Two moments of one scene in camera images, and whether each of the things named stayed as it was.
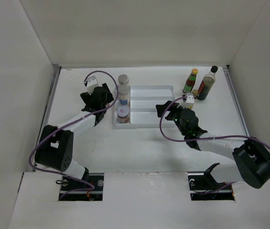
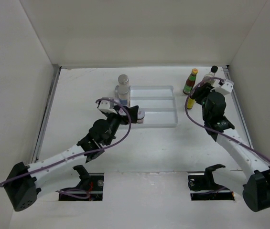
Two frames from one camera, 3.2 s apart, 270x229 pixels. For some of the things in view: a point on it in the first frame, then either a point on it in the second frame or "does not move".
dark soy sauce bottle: [208, 80] does not move
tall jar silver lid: [124, 90] does not move
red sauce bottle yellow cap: [190, 81] does not move
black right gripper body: [175, 115] → [201, 99]
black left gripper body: [87, 98] → [114, 120]
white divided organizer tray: [143, 114] does not move
